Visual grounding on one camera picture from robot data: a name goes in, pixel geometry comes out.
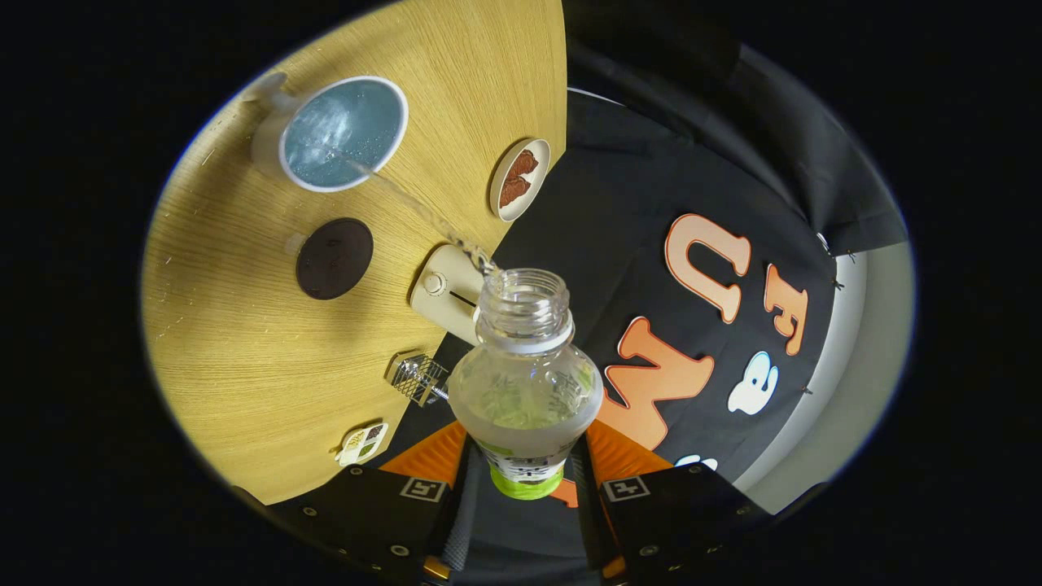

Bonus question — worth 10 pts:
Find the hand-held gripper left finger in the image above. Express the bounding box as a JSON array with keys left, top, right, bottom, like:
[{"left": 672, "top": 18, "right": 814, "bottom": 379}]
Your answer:
[{"left": 269, "top": 419, "right": 485, "bottom": 583}]

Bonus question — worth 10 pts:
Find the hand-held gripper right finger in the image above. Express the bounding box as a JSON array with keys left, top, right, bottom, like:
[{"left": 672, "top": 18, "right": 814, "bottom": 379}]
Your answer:
[{"left": 570, "top": 418, "right": 773, "bottom": 585}]

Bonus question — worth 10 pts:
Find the clear juice bottle green base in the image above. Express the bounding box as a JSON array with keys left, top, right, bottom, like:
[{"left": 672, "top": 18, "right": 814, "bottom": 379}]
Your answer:
[{"left": 447, "top": 269, "right": 605, "bottom": 501}]

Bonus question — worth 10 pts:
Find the dark brown round coaster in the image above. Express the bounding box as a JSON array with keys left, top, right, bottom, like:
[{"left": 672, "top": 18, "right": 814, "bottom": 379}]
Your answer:
[{"left": 296, "top": 217, "right": 374, "bottom": 301}]

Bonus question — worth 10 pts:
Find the white cup blue inside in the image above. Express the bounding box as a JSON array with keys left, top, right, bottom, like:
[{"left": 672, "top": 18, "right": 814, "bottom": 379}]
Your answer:
[{"left": 242, "top": 72, "right": 409, "bottom": 194}]

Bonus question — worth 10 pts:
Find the white divided dish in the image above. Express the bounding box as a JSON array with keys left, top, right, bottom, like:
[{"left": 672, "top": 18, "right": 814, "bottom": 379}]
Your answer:
[{"left": 334, "top": 422, "right": 390, "bottom": 467}]

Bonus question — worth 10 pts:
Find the white toaster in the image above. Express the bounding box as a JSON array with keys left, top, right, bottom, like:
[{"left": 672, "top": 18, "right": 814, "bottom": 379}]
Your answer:
[{"left": 409, "top": 244, "right": 489, "bottom": 346}]

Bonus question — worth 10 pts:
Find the wooden table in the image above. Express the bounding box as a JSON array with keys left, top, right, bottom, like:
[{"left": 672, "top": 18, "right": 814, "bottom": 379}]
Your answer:
[{"left": 140, "top": 0, "right": 568, "bottom": 505}]

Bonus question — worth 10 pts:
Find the white round plate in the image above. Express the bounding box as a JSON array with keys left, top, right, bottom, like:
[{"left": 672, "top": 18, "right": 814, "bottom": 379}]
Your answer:
[{"left": 489, "top": 138, "right": 552, "bottom": 223}]

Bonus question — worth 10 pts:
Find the metal wire mesh holder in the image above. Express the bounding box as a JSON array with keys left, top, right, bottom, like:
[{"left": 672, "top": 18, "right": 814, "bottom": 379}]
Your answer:
[{"left": 387, "top": 352, "right": 450, "bottom": 407}]

